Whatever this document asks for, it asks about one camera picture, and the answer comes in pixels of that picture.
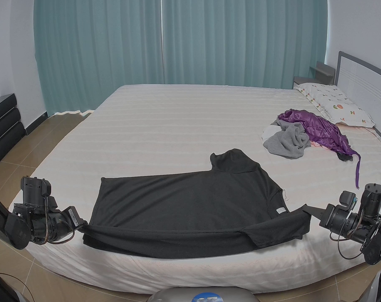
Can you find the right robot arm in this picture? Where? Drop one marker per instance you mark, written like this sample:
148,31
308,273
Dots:
372,200

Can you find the black T-shirt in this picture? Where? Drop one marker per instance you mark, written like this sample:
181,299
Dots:
184,206

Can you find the white printed pillow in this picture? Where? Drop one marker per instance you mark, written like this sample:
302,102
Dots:
335,102

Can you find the grey bedside table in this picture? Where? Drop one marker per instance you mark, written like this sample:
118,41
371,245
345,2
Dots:
319,72

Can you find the black dressing table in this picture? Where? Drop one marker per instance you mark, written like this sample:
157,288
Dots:
4,124

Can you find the white garment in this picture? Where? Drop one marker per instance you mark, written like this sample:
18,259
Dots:
270,132

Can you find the grey knit garment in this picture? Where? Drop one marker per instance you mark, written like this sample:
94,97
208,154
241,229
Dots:
288,143

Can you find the bed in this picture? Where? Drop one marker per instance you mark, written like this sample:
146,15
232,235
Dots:
177,121

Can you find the purple satin garment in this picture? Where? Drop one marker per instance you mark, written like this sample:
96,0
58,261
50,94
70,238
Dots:
322,127

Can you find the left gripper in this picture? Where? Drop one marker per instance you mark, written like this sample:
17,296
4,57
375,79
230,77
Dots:
71,219

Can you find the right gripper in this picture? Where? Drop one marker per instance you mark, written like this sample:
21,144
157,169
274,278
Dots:
333,219

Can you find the small dark grey garment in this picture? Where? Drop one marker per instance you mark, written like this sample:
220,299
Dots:
345,157

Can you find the pink garment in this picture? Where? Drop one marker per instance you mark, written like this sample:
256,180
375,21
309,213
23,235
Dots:
319,145

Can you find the blue-green curtain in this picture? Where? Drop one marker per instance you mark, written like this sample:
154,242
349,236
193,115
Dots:
240,33
99,42

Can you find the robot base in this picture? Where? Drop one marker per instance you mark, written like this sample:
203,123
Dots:
177,296

